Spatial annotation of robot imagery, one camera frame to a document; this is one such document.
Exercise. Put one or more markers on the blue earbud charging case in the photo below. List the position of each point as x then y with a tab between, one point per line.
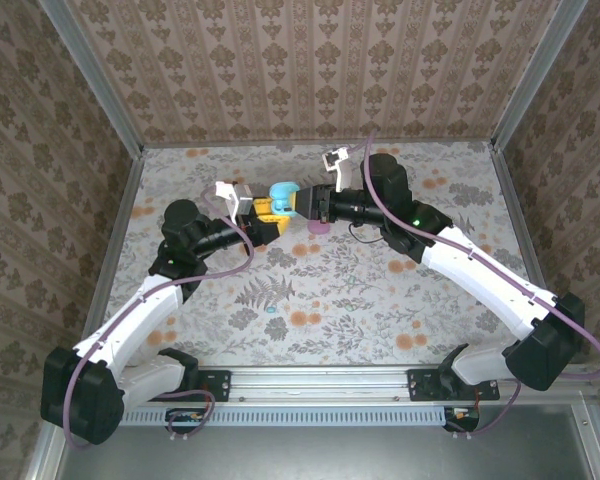
282	192

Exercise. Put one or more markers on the pink earbud charging case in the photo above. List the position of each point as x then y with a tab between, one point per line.
320	229

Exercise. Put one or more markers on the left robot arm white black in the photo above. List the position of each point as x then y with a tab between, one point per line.
130	325

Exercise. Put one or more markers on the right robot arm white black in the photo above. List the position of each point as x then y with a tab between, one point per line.
490	285

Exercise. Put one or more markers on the floral table cloth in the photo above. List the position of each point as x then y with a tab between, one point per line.
380	325

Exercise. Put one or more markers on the wide aluminium extrusion beam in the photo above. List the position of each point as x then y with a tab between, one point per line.
320	385

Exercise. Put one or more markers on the black connector box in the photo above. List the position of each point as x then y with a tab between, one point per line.
467	422
185	422

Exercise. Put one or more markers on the grey metal sheet panel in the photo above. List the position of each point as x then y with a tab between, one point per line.
320	455

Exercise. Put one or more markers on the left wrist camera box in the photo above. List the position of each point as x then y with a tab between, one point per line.
237	200

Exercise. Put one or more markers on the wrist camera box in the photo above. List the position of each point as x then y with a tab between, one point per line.
341	167
237	200

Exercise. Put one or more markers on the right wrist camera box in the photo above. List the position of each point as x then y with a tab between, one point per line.
341	167

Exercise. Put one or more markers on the aluminium table edge rail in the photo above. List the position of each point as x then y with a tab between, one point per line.
514	200
123	210

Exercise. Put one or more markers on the aluminium frame post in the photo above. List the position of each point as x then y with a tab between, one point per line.
536	75
94	75

